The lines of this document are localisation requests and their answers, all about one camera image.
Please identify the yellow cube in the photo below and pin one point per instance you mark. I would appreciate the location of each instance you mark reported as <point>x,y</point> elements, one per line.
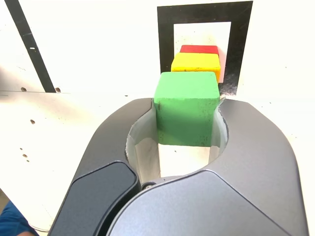
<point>194,62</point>

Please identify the black tape strip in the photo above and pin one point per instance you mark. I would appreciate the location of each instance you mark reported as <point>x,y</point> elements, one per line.
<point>29,44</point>

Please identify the black tape square outline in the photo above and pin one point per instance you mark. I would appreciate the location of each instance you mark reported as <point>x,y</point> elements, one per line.
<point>165,37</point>

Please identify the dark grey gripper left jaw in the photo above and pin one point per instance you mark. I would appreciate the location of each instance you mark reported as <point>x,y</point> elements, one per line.
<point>105,152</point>

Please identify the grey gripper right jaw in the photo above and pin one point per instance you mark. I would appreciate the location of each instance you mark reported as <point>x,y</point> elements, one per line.
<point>246,184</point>

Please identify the green cube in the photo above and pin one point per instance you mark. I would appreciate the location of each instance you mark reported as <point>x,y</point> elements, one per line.
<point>187,110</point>

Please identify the person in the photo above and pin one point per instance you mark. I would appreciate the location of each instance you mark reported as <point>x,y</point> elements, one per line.
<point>12,221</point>

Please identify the red cube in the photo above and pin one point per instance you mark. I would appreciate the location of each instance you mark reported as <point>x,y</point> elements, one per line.
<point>199,49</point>

